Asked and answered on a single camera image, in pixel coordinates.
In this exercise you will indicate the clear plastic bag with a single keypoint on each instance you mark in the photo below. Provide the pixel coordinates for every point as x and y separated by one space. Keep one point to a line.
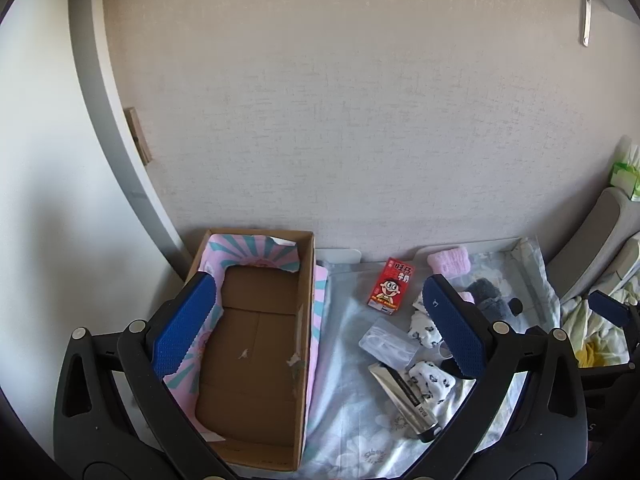
385 345

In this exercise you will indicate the floral blue cloth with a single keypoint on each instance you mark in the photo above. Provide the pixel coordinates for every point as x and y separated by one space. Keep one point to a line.
345 360

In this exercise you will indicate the beige wall switch plate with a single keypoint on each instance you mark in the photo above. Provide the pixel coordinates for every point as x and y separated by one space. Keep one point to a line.
138 135

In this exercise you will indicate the pink folded towel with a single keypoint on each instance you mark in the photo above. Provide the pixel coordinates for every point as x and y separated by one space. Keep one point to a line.
450 261

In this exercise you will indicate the white black patterned sock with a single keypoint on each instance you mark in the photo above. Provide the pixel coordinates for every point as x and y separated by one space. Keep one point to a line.
425 331
432 382

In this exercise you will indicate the grey door frame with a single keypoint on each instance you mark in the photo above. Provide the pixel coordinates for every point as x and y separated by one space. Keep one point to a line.
100 110

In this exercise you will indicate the pale green blanket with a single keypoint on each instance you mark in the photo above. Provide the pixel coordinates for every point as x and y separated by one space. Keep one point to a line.
582 315

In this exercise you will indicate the green tissue pack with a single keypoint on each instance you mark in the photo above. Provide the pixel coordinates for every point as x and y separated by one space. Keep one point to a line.
625 175

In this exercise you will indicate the pink fuzzy sock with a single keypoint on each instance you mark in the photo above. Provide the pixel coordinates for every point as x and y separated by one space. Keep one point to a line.
466 296

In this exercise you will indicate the grey chair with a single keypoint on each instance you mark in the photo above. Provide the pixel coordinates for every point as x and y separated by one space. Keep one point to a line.
595 225

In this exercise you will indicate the yellow cloth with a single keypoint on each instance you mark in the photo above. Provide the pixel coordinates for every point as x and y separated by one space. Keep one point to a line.
597 355

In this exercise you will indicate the white shelf bracket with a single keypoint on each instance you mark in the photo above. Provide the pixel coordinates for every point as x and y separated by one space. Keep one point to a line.
586 15

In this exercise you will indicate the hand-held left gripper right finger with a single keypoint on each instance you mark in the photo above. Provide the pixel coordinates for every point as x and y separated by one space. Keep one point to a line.
452 330

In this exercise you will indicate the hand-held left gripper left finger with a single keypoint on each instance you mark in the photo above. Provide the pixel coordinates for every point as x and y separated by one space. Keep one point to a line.
182 325

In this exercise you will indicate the silver tube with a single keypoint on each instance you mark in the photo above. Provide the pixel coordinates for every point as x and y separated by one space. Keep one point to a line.
405 400

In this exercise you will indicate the pink striped cardboard box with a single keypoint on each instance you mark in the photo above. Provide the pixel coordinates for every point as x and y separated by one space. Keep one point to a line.
255 340

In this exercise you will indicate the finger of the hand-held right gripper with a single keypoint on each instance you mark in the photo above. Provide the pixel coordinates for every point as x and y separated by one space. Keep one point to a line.
607 307

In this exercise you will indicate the grey fuzzy sock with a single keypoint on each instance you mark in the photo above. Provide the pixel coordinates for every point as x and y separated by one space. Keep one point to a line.
485 292

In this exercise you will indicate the red milk carton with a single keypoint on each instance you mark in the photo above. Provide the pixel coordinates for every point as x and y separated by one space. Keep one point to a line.
392 285

